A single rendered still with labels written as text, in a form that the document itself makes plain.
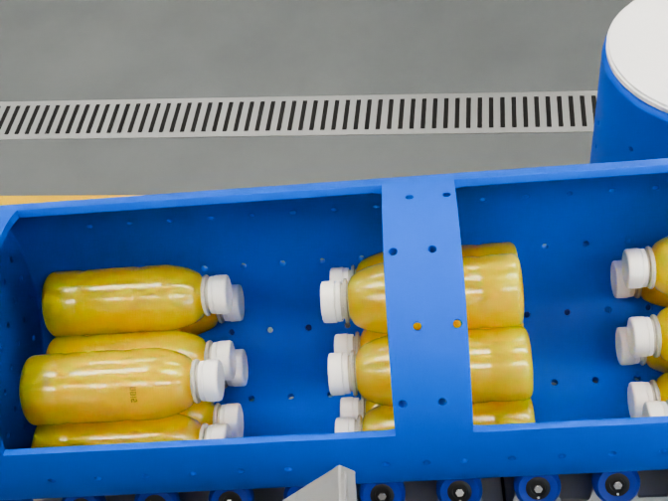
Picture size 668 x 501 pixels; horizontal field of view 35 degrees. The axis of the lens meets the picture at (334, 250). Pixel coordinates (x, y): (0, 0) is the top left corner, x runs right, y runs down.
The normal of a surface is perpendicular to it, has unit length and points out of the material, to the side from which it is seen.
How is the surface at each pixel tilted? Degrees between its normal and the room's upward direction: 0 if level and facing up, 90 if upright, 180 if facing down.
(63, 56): 0
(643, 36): 0
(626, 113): 90
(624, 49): 0
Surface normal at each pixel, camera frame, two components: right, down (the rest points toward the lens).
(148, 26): -0.11, -0.65
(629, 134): -0.83, 0.47
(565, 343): -0.10, -0.28
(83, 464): -0.02, 0.67
